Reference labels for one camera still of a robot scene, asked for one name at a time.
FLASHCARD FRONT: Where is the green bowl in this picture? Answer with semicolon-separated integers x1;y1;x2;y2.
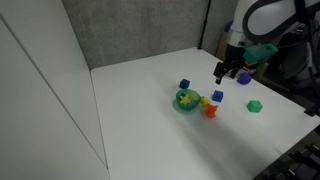
175;88;202;114

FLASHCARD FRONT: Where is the dark office chair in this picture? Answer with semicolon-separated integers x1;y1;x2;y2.
266;43;320;101

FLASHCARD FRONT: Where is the dark blue cube block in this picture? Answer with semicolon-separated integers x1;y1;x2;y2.
178;78;191;90

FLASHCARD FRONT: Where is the small yellow toy figure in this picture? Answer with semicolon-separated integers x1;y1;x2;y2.
199;96;212;108

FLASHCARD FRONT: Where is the orange toy figure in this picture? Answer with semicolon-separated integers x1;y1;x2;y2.
204;104;220;120

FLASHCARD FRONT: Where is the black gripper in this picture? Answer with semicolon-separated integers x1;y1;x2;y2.
213;43;248;85

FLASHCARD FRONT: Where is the black table clamp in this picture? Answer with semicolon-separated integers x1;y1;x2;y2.
303;101;320;118

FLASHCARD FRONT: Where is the green hexagonal block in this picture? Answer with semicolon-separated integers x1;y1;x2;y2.
246;99;264;114

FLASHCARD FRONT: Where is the yellow star toy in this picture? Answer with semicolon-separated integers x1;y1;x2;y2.
179;94;193;105

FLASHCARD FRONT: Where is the black stand pole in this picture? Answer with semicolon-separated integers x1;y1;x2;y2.
197;0;213;51

